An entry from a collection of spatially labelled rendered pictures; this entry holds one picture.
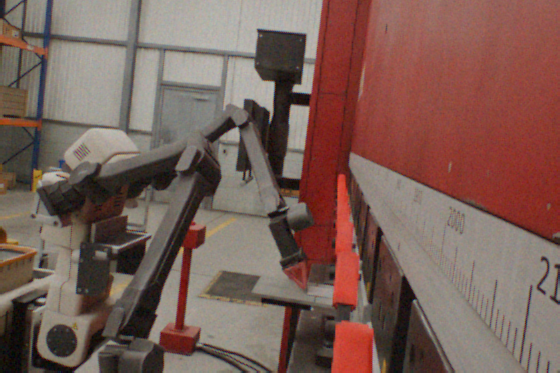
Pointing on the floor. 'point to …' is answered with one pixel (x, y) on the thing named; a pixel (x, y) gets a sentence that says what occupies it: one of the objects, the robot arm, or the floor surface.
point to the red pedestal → (185, 335)
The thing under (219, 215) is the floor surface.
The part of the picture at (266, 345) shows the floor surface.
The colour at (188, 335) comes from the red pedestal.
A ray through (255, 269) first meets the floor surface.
